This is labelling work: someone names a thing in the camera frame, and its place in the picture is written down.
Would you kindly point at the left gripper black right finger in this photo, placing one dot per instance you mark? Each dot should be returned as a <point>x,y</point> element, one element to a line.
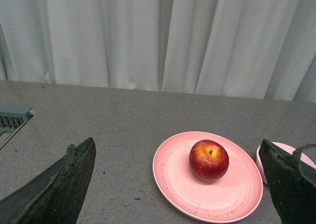
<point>292,183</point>

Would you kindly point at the white curtain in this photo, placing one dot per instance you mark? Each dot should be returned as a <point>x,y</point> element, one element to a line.
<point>263,49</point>

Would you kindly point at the pink bowl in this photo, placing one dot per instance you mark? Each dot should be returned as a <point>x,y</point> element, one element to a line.
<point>288,149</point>

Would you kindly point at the red apple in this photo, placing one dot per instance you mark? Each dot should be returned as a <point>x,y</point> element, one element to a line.
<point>208,161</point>

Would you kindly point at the pink plate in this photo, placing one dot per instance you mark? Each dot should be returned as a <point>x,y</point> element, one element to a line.
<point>231,198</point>

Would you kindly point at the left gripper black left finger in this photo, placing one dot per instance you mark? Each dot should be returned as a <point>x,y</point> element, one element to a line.
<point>56,195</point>

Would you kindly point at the grey-green vented box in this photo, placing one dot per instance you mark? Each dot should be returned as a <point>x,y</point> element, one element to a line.
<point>12,119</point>

